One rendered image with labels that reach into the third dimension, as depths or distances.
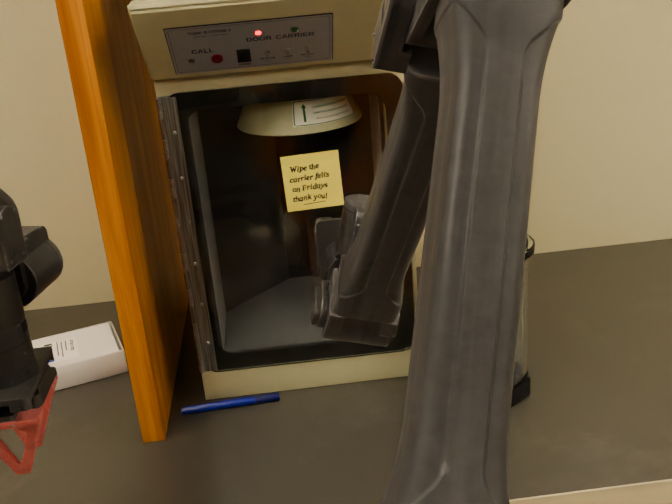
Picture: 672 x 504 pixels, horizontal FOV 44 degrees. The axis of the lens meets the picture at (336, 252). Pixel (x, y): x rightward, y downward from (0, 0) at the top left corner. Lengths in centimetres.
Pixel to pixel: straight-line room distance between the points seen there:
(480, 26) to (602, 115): 121
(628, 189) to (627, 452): 74
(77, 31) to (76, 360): 56
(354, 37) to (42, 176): 77
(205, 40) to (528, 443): 63
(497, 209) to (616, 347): 92
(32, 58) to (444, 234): 120
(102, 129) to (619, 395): 76
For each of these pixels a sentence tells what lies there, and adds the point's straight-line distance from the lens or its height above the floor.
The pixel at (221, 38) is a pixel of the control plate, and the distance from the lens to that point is 99.
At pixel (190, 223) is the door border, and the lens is 112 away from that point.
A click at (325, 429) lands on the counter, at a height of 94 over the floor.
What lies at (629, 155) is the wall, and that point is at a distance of 170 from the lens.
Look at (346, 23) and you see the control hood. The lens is 99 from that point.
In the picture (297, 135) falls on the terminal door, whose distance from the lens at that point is 108.
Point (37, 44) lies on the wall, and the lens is 155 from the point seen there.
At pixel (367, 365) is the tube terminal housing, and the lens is 123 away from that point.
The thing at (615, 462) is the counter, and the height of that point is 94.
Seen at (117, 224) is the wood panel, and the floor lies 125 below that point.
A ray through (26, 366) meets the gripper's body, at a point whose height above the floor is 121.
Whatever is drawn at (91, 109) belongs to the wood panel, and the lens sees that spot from 101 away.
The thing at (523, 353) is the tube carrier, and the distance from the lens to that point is 116.
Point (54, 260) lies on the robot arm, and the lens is 89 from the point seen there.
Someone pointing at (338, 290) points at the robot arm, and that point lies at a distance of 79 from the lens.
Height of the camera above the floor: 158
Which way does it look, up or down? 22 degrees down
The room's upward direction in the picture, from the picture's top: 5 degrees counter-clockwise
